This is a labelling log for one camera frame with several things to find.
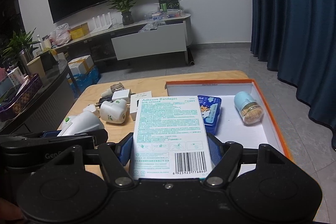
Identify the toothpick jar light blue lid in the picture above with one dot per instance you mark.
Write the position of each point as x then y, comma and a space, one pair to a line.
248, 108

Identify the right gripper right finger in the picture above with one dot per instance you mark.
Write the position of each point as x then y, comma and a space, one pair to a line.
216, 149

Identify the white square power adapter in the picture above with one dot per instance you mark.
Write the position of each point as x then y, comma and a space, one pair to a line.
93, 109

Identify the dark blue curtain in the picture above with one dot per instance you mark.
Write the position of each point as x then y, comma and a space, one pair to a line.
296, 38

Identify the orange white cardboard tray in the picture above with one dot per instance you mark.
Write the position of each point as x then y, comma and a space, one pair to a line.
230, 125

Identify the adhesive bandages box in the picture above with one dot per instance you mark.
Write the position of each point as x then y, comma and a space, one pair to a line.
168, 141

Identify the clear bottle white cap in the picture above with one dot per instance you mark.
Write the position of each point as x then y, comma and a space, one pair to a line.
113, 88

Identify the blue plastic bag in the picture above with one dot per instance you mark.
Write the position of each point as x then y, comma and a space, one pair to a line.
84, 80

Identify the black green box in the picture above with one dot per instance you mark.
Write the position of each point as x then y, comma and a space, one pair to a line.
166, 5

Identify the white cardboard boxes floor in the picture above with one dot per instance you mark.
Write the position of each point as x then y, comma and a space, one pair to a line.
81, 65

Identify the steel tumbler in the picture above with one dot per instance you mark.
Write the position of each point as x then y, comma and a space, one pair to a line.
25, 57

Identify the purple gift box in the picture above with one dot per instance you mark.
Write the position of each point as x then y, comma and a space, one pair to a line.
20, 101

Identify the round black side table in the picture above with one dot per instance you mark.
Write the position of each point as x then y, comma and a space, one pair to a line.
49, 105

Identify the white charger retail box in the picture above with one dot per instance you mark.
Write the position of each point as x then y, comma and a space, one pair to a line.
136, 101

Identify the white mosquito repellent plug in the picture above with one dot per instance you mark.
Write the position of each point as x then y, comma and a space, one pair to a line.
76, 124

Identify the yellow box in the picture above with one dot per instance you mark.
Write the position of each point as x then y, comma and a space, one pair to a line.
79, 31

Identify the side table plant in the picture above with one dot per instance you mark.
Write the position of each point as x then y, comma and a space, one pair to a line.
10, 49

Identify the white tv cabinet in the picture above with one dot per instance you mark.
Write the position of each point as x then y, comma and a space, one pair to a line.
128, 42

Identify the white flat-pin charger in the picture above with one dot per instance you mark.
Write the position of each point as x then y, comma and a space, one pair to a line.
122, 95

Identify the white plastic bag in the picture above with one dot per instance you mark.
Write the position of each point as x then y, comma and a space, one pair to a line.
60, 35

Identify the white router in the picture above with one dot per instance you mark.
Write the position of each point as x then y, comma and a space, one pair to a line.
102, 23

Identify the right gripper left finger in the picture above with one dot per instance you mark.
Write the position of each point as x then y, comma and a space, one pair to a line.
123, 149

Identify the potted green plant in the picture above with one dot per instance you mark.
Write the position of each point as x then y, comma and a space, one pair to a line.
124, 7

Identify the blue floss pick tin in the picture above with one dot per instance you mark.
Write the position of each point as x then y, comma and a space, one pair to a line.
211, 111

